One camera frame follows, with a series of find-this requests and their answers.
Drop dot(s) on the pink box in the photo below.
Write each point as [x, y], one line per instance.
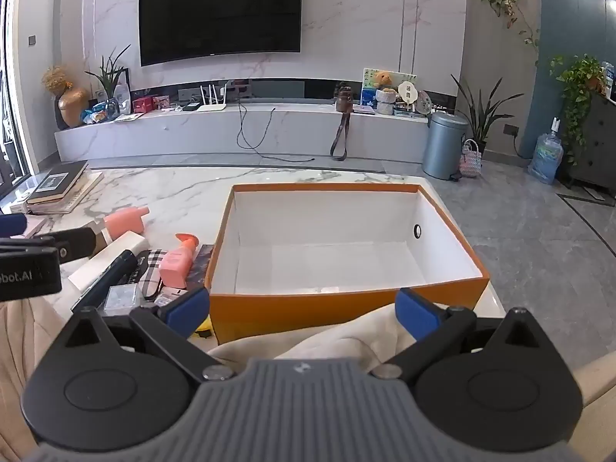
[161, 102]

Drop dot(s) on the pink white woven basket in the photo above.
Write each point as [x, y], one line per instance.
[469, 163]

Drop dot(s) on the black wall television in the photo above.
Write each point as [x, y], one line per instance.
[221, 9]

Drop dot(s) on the black cover book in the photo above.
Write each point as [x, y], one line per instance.
[57, 180]

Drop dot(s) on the black set-top box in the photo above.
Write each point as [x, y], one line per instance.
[191, 107]

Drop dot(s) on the aloe plant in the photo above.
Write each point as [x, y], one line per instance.
[110, 77]

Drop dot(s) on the white papers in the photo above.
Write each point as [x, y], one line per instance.
[127, 116]

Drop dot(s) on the blue snack bag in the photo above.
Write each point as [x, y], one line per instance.
[96, 115]

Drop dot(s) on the slim black box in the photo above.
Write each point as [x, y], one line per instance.
[103, 281]

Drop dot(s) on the red box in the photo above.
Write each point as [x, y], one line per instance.
[143, 105]

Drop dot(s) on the pink notebook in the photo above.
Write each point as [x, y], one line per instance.
[33, 226]

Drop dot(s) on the white round fan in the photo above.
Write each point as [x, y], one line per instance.
[406, 90]

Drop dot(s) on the trailing pothos plant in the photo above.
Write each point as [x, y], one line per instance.
[577, 77]

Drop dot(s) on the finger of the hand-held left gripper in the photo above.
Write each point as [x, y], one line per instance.
[74, 244]
[12, 224]

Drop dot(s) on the plaid patterned package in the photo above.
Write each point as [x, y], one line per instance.
[153, 269]

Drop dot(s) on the beige book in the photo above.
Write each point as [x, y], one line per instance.
[83, 195]

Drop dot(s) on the blue canvas painting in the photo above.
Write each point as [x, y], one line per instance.
[369, 92]

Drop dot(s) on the orange cardboard box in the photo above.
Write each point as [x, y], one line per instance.
[288, 313]

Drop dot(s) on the blue water jug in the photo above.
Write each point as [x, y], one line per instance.
[546, 159]

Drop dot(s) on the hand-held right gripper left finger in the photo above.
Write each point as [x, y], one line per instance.
[187, 309]

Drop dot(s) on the grey pedal trash can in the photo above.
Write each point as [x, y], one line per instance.
[442, 149]

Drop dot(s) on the gold vase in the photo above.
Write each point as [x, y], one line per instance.
[72, 106]

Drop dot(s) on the white plastic bag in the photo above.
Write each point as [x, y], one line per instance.
[121, 98]

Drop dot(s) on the yellow object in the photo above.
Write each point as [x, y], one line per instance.
[204, 332]

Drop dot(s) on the grey plush pot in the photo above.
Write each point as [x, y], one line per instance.
[385, 103]

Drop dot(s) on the long white box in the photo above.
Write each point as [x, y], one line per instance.
[111, 254]

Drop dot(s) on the dark wall socket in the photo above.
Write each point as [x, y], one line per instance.
[511, 130]

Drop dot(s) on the patterned round fan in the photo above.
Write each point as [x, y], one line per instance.
[424, 102]

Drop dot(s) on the dried yellow flowers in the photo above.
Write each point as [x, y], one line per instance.
[55, 79]

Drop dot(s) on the black picture frame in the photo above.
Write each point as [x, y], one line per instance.
[125, 76]

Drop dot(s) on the pink cylindrical device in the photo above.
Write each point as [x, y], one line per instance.
[125, 221]

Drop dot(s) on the dark grey cabinet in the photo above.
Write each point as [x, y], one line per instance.
[596, 144]

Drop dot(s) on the potted snake plant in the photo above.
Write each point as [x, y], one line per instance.
[476, 115]

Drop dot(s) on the clear plastic box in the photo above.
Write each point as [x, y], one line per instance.
[120, 298]

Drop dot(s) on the white router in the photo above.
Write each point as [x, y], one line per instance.
[211, 107]

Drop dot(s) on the beige cloth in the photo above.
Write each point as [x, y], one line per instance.
[313, 339]

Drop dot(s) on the pink pump bottle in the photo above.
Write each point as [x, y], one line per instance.
[175, 265]

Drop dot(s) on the marble television console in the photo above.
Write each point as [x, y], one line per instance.
[288, 130]

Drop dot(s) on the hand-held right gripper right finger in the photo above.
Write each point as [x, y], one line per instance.
[417, 312]

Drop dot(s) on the brown teddy bear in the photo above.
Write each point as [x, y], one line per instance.
[383, 79]

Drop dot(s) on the wall climbing vine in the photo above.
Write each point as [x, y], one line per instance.
[503, 2]

